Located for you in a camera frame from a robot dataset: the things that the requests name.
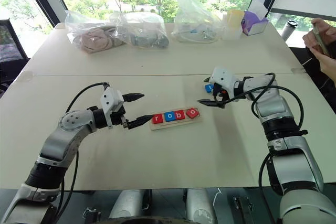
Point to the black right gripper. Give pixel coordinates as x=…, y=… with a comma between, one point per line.
x=218, y=91

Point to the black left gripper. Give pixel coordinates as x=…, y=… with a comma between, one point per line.
x=118, y=117

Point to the blue letter tile t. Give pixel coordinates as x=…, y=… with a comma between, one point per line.
x=208, y=87

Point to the red letter tile o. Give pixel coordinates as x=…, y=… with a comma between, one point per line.
x=192, y=113

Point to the red letter tile b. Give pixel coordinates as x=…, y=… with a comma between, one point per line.
x=179, y=115

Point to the wooden letter tray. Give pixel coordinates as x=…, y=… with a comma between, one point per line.
x=178, y=127

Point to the smartphone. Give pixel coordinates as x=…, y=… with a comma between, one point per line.
x=322, y=40

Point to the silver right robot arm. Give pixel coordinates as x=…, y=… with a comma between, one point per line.
x=273, y=103

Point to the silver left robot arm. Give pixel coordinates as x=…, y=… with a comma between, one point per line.
x=52, y=142

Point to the red letter tile r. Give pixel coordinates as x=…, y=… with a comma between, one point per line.
x=158, y=119

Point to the blue letter tile o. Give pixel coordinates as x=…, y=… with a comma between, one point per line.
x=169, y=117

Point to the person's right hand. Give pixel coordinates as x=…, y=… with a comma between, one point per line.
x=311, y=37

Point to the person's left hand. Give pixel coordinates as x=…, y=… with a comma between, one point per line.
x=329, y=64

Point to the clear plastic container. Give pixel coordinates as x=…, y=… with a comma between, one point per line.
x=231, y=33

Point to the plastic bag with grey items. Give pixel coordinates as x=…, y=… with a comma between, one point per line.
x=147, y=41

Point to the yellow translucent plastic cup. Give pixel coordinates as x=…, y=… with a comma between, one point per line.
x=236, y=18

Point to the purple tissue box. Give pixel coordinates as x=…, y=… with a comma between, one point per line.
x=256, y=28

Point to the plastic bag with pink cloth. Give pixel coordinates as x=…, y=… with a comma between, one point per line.
x=94, y=39

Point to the clear tape piece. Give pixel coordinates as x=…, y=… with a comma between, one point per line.
x=27, y=75
x=298, y=70

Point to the silver rounded cylinder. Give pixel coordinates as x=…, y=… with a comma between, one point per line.
x=126, y=203
x=199, y=205

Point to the white tissue sheet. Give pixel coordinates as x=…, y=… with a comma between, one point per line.
x=257, y=9

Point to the white tumbler with black lid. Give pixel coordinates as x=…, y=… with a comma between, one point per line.
x=288, y=31

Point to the person's dark clothing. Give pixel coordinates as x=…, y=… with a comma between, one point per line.
x=325, y=85

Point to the black mesh office chair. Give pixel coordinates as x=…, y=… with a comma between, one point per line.
x=10, y=40

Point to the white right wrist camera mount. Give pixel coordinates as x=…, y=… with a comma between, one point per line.
x=223, y=77

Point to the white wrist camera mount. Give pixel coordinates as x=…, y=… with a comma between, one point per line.
x=110, y=99
x=223, y=77

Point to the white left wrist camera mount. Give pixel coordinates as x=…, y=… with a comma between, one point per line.
x=110, y=99

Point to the black metal bracket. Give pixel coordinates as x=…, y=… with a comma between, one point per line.
x=242, y=208
x=92, y=214

